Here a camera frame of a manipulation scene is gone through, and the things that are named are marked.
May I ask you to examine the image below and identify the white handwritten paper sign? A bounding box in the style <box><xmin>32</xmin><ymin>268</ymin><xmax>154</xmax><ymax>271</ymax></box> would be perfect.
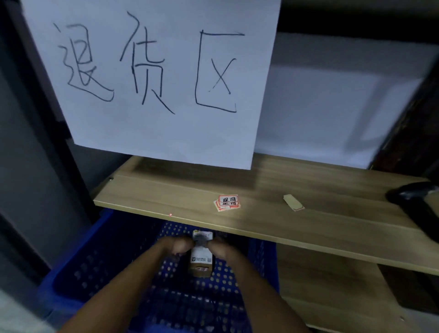
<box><xmin>20</xmin><ymin>0</ymin><xmax>282</xmax><ymax>171</ymax></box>

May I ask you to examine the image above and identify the person's right forearm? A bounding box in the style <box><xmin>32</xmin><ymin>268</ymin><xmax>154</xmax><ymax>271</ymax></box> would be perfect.
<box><xmin>225</xmin><ymin>250</ymin><xmax>311</xmax><ymax>333</ymax></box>

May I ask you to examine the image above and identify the beige paper slip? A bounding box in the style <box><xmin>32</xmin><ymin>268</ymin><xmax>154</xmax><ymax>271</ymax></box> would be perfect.
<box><xmin>283</xmin><ymin>194</ymin><xmax>305</xmax><ymax>213</ymax></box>

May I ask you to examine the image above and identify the red and white sticker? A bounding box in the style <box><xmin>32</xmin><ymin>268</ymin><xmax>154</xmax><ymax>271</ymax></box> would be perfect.
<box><xmin>213</xmin><ymin>194</ymin><xmax>242</xmax><ymax>213</ymax></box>

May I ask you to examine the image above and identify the lower wooden shelf board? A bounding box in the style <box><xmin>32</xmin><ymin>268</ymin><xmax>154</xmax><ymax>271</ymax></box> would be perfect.
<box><xmin>276</xmin><ymin>244</ymin><xmax>417</xmax><ymax>333</ymax></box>

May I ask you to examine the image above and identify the person's left forearm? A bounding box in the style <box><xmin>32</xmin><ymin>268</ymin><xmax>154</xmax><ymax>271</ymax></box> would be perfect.
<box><xmin>58</xmin><ymin>240</ymin><xmax>172</xmax><ymax>333</ymax></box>

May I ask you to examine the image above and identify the blue plastic crate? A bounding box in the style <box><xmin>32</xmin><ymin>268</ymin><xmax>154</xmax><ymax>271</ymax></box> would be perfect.
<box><xmin>37</xmin><ymin>208</ymin><xmax>279</xmax><ymax>333</ymax></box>

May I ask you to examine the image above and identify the small brown cardboard parcel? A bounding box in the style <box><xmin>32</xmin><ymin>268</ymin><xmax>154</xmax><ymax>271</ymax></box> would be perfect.
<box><xmin>187</xmin><ymin>231</ymin><xmax>215</xmax><ymax>279</ymax></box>

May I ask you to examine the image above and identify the black barcode scanner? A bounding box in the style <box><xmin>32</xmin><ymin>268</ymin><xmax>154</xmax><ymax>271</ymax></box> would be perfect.
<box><xmin>385</xmin><ymin>182</ymin><xmax>439</xmax><ymax>245</ymax></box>

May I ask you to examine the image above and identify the person's left hand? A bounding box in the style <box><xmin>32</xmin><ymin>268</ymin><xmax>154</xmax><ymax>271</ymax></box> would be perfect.
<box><xmin>158</xmin><ymin>236</ymin><xmax>195</xmax><ymax>256</ymax></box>

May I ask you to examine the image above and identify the wooden shelf board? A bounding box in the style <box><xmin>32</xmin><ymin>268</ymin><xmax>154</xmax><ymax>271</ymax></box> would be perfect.
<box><xmin>276</xmin><ymin>244</ymin><xmax>417</xmax><ymax>333</ymax></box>
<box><xmin>93</xmin><ymin>153</ymin><xmax>439</xmax><ymax>276</ymax></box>

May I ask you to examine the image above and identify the person's right hand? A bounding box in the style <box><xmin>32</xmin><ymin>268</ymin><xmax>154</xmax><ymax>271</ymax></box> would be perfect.
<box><xmin>207</xmin><ymin>239</ymin><xmax>241</xmax><ymax>261</ymax></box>

